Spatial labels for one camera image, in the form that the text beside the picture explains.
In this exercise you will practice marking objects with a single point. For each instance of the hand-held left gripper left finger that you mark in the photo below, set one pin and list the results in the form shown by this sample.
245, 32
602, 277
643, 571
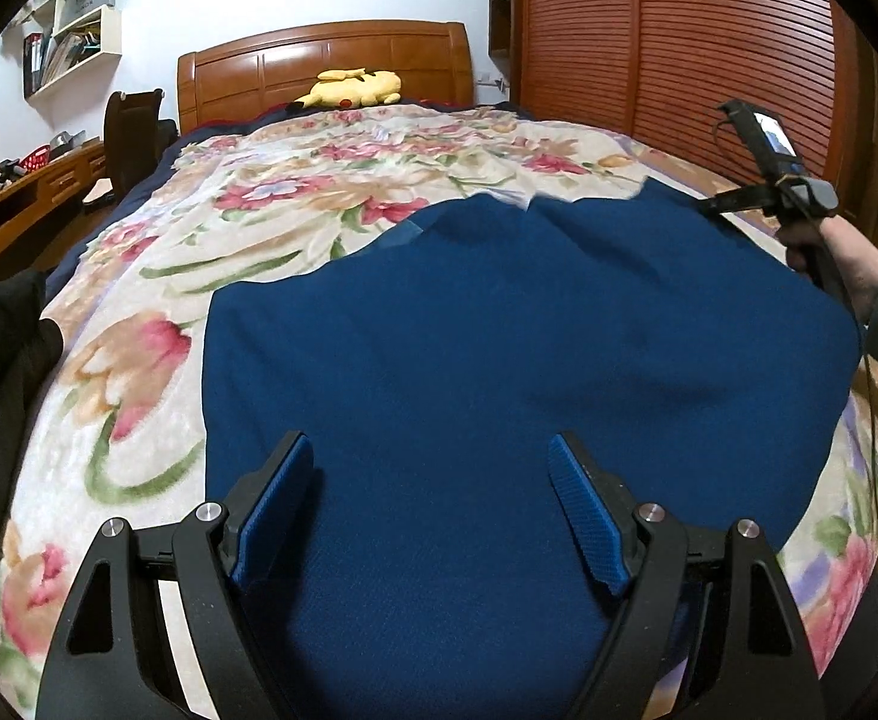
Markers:
274, 510

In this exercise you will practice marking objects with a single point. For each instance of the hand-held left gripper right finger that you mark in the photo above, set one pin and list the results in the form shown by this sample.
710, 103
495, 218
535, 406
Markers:
585, 510

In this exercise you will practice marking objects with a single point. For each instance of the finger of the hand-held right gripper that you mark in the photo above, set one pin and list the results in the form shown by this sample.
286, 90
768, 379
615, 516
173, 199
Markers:
743, 200

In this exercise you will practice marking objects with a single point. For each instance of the blue suit jacket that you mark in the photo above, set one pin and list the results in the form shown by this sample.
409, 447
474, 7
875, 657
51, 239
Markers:
484, 352

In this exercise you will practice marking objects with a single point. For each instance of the person's right hand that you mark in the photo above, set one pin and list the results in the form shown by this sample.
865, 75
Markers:
855, 259

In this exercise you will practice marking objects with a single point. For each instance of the wooden slatted wardrobe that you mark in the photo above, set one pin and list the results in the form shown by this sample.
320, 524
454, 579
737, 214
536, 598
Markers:
634, 30

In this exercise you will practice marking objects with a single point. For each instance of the floral blanket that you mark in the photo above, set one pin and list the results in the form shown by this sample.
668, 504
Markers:
146, 330

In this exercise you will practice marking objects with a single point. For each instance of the wooden desk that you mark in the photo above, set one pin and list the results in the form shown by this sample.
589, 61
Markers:
27, 195

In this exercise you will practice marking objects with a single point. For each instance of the dark brown chair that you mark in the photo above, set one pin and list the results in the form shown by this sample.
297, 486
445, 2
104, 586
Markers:
128, 135

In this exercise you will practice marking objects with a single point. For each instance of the yellow plush toy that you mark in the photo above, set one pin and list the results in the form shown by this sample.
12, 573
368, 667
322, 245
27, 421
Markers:
349, 90

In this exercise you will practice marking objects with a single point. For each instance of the red basket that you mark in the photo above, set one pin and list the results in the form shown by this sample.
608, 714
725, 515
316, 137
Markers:
35, 159

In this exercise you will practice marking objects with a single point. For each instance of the metal bowl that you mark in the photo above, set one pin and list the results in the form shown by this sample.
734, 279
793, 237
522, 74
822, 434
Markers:
62, 141

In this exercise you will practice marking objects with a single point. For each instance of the wooden bed headboard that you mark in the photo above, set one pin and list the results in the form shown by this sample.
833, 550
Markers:
259, 67

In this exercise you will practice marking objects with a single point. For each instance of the stack of books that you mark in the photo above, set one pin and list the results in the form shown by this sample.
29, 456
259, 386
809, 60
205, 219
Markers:
72, 52

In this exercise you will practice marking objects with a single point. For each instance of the black binders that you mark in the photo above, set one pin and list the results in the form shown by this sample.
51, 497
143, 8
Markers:
33, 64

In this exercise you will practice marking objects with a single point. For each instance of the white wall shelf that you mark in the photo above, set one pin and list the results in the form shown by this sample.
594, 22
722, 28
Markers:
105, 34

